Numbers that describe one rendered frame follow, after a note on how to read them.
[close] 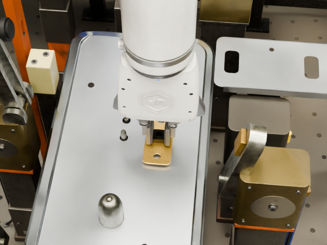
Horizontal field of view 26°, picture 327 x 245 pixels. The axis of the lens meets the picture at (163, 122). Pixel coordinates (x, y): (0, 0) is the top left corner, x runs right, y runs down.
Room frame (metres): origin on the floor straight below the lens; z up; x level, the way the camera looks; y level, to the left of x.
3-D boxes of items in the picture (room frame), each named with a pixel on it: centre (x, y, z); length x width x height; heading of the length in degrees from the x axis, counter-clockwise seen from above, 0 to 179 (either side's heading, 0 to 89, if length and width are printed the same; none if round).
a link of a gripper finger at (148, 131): (0.56, 0.03, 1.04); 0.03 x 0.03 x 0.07; 85
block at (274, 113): (0.62, -0.15, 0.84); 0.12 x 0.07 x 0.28; 85
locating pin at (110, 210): (0.44, 0.07, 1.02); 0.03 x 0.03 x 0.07
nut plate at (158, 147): (0.56, 0.01, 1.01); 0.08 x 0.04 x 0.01; 175
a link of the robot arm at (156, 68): (0.56, 0.01, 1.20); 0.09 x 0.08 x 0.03; 85
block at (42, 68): (0.65, 0.17, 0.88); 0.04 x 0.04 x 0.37; 85
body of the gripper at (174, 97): (0.56, 0.01, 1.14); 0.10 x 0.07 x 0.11; 85
